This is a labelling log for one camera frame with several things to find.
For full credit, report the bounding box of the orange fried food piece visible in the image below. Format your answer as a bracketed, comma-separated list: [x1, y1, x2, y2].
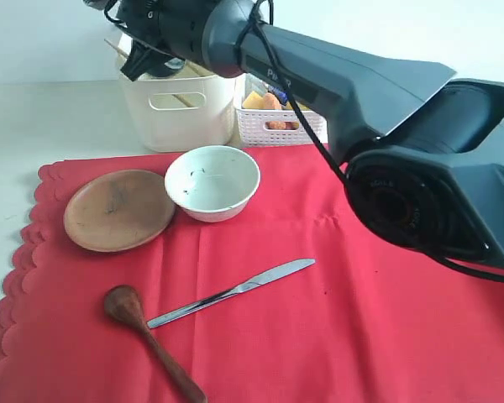
[261, 92, 282, 110]

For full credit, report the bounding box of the white ceramic bowl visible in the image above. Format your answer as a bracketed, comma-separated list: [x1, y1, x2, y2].
[165, 145, 261, 223]

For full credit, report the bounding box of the red tablecloth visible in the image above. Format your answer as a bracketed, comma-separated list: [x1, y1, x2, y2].
[0, 146, 504, 402]

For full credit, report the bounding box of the stainless steel cup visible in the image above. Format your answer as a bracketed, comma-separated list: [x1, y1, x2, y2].
[148, 58, 186, 79]

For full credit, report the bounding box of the dark wooden spoon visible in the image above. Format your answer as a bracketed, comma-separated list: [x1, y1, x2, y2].
[103, 285, 208, 402]

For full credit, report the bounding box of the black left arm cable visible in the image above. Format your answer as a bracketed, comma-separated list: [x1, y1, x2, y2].
[234, 0, 504, 289]

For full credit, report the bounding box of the cream plastic bin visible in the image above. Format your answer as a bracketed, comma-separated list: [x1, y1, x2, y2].
[118, 65, 236, 153]

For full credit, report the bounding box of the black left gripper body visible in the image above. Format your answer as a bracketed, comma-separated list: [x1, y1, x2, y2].
[123, 26, 181, 71]

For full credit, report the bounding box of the white perforated basket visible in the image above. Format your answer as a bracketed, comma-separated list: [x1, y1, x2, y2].
[234, 75, 312, 147]

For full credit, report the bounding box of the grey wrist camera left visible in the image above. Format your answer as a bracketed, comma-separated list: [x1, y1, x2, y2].
[83, 0, 116, 11]

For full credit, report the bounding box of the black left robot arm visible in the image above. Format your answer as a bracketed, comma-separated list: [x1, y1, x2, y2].
[117, 1, 504, 269]

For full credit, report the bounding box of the brown wooden plate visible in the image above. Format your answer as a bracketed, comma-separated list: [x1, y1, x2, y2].
[63, 170, 176, 253]

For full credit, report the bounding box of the steel table knife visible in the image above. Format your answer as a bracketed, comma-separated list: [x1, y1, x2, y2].
[147, 258, 316, 329]

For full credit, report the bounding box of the yellow cheese wedge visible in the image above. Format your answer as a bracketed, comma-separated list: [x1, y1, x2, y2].
[242, 91, 264, 110]

